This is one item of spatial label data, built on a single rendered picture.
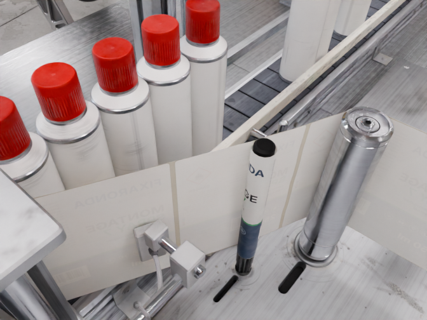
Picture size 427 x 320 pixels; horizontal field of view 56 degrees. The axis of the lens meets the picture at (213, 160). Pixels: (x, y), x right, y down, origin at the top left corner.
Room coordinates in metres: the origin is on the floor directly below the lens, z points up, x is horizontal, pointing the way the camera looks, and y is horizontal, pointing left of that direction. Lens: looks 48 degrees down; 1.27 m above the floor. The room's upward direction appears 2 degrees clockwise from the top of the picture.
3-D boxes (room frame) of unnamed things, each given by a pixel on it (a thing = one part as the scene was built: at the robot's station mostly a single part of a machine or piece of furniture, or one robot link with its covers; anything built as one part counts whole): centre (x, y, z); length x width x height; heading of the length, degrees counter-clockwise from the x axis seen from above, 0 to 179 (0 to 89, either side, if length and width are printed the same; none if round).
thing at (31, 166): (0.20, 0.15, 0.98); 0.05 x 0.05 x 0.20
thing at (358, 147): (0.22, -0.11, 0.97); 0.05 x 0.05 x 0.19
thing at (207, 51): (0.36, 0.02, 0.98); 0.05 x 0.05 x 0.20
